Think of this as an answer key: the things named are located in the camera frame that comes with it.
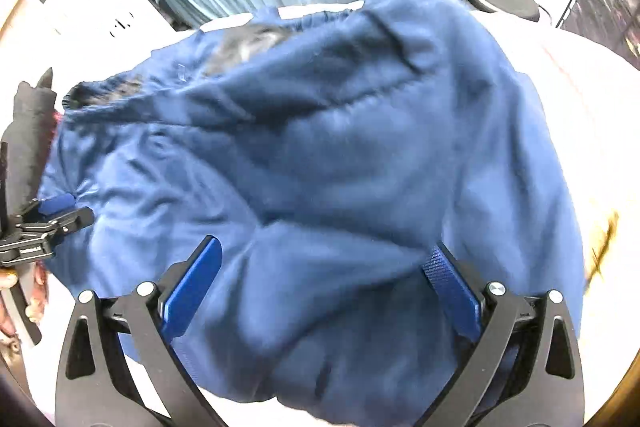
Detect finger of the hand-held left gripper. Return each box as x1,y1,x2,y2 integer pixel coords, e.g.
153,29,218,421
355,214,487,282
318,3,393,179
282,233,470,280
20,193,76,222
15,206,96,239

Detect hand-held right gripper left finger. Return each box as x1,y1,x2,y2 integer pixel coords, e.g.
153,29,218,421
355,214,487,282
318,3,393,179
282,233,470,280
55,235,223,427

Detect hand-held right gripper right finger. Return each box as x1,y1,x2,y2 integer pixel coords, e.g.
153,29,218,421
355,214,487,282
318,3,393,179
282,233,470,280
422,242,586,427

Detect blue fleece garment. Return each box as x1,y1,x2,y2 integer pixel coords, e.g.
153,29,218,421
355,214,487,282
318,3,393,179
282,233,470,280
37,0,586,425

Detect black quilted jacket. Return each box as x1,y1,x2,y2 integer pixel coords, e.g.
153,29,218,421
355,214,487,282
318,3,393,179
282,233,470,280
0,67,62,218

